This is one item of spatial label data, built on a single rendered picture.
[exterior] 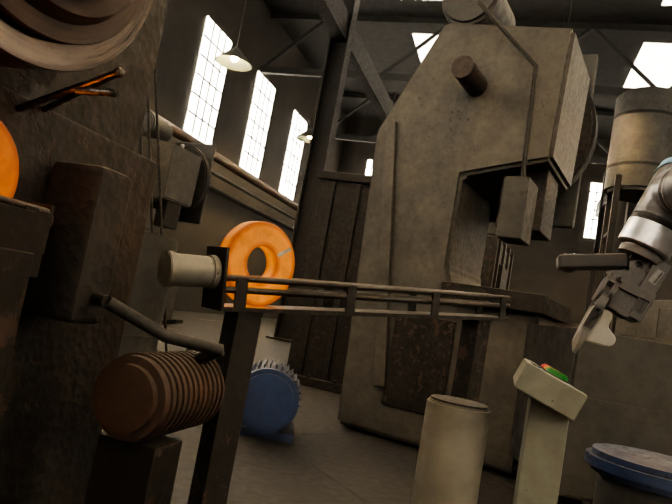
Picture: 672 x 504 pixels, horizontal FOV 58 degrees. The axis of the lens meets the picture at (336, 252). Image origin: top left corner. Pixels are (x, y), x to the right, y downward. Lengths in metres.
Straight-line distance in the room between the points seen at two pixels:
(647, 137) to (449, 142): 6.34
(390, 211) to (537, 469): 2.38
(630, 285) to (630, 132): 8.49
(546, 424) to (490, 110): 2.42
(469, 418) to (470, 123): 2.44
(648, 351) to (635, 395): 0.17
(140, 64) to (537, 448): 1.05
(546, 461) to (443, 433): 0.19
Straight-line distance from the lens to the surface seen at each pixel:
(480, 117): 3.40
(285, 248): 1.11
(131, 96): 1.28
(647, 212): 1.16
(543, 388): 1.11
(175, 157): 8.80
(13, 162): 0.88
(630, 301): 1.15
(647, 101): 9.71
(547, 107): 3.33
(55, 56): 0.90
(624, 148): 9.55
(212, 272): 1.02
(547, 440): 1.19
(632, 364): 2.57
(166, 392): 0.92
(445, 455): 1.15
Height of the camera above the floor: 0.65
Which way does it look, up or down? 5 degrees up
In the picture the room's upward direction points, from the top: 10 degrees clockwise
